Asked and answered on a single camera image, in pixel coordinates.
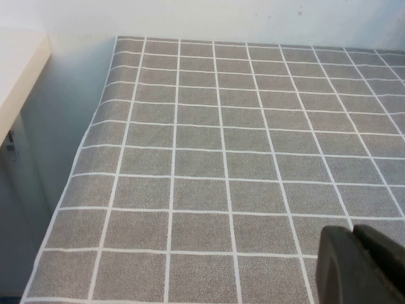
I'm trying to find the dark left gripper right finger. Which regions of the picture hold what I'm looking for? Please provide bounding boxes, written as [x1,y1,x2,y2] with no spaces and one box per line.
[352,224,405,297]

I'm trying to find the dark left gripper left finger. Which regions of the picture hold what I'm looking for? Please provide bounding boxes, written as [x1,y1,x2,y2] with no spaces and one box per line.
[316,225,405,304]

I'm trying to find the grey white-grid tablecloth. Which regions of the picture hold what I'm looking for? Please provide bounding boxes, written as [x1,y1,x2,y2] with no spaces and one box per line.
[19,35,405,304]

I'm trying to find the white side table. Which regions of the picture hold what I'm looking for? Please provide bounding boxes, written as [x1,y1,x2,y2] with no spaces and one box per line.
[0,27,52,165]

